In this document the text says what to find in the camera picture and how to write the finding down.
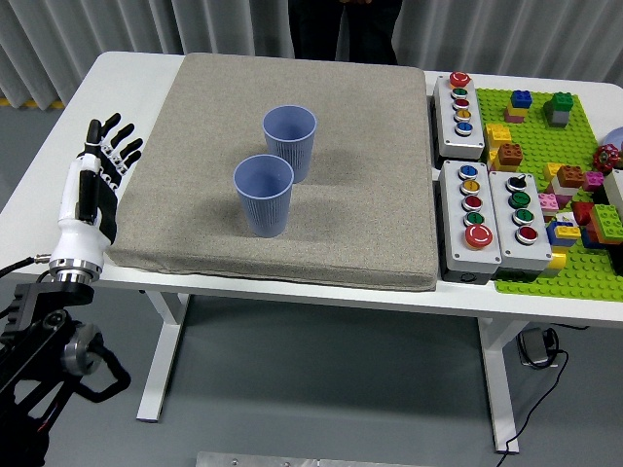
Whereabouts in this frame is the white table leg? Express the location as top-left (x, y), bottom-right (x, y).
top-left (476, 316), bottom-right (532, 454)
top-left (135, 290), bottom-right (192, 422)

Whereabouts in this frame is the person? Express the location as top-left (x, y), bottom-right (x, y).
top-left (287, 0), bottom-right (401, 65)

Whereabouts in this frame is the red building block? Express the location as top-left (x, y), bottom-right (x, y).
top-left (570, 200), bottom-right (596, 227)

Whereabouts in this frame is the black power cable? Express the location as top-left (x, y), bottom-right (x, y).
top-left (495, 329), bottom-right (570, 456)

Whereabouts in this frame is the grey power adapter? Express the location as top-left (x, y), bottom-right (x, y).
top-left (516, 327), bottom-right (561, 370)

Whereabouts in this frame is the orange building block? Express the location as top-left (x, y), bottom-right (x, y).
top-left (496, 142), bottom-right (525, 171)
top-left (556, 164), bottom-right (586, 189)

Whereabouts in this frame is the grey four-button control box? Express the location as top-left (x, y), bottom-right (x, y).
top-left (487, 169), bottom-right (554, 282)

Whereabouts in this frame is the blue ribbed plastic cup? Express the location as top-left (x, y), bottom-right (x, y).
top-left (262, 104), bottom-right (318, 185)
top-left (233, 154), bottom-right (295, 238)

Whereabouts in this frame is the large green building block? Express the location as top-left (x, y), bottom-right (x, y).
top-left (588, 203), bottom-right (623, 240)

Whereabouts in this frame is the grey pleated curtain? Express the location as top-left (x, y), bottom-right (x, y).
top-left (0, 0), bottom-right (623, 111)

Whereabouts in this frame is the grey-brown fabric mat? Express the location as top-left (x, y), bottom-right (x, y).
top-left (102, 52), bottom-right (442, 293)

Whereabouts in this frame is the green studded building baseplate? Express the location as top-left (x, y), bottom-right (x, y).
top-left (474, 87), bottom-right (623, 304)

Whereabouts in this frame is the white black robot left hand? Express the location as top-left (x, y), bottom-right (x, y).
top-left (48, 112), bottom-right (145, 269)

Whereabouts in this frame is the grey five-button control box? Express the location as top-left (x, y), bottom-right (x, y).
top-left (431, 71), bottom-right (488, 162)
top-left (437, 159), bottom-right (503, 285)

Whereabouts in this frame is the white box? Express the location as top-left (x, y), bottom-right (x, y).
top-left (602, 168), bottom-right (623, 220)

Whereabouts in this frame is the red valve handwheel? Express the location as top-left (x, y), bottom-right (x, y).
top-left (592, 144), bottom-right (621, 173)

